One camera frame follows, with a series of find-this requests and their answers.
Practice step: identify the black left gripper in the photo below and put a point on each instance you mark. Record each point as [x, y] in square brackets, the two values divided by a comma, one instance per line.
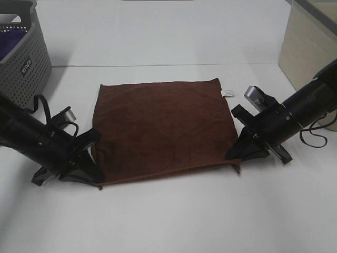
[64, 156]

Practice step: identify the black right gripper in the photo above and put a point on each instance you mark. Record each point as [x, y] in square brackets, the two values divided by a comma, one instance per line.
[263, 133]

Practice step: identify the brown towel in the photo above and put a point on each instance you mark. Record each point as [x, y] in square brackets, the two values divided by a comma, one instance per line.
[153, 130]

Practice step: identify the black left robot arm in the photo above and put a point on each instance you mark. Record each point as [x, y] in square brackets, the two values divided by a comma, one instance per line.
[16, 124]

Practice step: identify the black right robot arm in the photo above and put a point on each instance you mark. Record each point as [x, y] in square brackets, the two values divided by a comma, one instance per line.
[315, 100]

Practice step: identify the grey perforated plastic basket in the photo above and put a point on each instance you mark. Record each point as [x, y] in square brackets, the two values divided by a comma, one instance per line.
[26, 68]

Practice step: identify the beige plastic bin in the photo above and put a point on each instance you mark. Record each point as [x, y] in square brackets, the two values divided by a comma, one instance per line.
[309, 42]

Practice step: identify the purple cloth in basket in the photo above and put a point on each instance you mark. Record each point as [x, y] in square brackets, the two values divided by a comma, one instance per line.
[9, 40]

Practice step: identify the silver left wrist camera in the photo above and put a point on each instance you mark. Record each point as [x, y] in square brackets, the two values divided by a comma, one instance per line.
[63, 118]

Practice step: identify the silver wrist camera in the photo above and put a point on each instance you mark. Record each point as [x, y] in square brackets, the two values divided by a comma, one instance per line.
[63, 118]
[259, 99]

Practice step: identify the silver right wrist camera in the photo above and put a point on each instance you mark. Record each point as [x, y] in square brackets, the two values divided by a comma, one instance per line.
[259, 99]

